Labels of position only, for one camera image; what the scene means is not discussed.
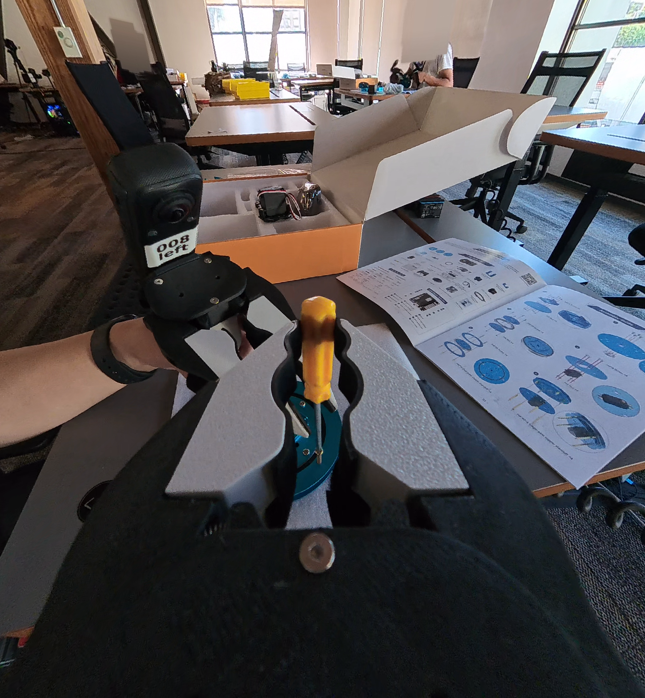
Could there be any large glass window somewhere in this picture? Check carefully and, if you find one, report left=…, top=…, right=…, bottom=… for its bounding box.
left=543, top=0, right=645, bottom=126

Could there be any black coiled cable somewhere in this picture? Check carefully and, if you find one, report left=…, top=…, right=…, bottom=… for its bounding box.
left=576, top=485, right=645, bottom=549

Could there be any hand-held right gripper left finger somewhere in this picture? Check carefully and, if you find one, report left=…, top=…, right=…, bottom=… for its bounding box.
left=165, top=322, right=301, bottom=500

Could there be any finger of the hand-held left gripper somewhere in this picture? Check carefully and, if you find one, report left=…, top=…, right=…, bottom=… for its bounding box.
left=243, top=297, right=339, bottom=413
left=183, top=322, right=313, bottom=438

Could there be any orange cardboard box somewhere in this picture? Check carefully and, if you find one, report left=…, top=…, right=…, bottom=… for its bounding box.
left=194, top=86, right=557, bottom=284

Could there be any person's left forearm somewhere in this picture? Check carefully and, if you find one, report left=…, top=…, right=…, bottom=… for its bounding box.
left=0, top=333, right=127, bottom=453

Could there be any brown wooden post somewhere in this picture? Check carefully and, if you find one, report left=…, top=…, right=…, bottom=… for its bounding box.
left=16, top=0, right=121, bottom=181

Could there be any blue round turntable base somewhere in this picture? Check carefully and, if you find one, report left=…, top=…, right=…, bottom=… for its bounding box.
left=287, top=379, right=345, bottom=500

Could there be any white foam sheet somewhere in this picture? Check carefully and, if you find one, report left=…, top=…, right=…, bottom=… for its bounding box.
left=172, top=322, right=418, bottom=532

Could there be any black round desk grommet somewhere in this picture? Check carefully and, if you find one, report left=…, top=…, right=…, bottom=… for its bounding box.
left=77, top=480, right=113, bottom=521

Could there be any black perforated panel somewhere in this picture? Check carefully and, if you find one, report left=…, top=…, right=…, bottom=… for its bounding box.
left=104, top=240, right=151, bottom=328

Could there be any black wristband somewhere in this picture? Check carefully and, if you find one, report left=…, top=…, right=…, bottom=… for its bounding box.
left=89, top=314, right=160, bottom=384

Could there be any black tripod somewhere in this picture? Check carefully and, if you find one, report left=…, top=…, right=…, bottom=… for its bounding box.
left=3, top=38, right=48, bottom=132

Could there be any yellow-handled screwdriver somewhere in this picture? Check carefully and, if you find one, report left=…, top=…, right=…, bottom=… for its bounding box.
left=299, top=296, right=338, bottom=464

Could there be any dark desk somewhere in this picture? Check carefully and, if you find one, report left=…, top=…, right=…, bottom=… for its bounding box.
left=0, top=202, right=645, bottom=639

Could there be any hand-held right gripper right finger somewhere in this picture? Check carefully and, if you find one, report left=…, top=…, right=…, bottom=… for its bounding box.
left=336, top=319, right=471, bottom=495

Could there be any open instruction manual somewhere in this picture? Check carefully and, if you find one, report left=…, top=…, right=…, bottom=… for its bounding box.
left=337, top=238, right=645, bottom=489

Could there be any far glass window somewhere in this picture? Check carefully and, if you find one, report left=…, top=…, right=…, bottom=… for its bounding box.
left=205, top=0, right=308, bottom=72

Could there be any wood-edged desk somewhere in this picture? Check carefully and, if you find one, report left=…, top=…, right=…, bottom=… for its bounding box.
left=539, top=123, right=645, bottom=270
left=185, top=101, right=334, bottom=164

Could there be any dark bag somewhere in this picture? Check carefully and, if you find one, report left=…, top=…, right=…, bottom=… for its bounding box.
left=255, top=182, right=323, bottom=223

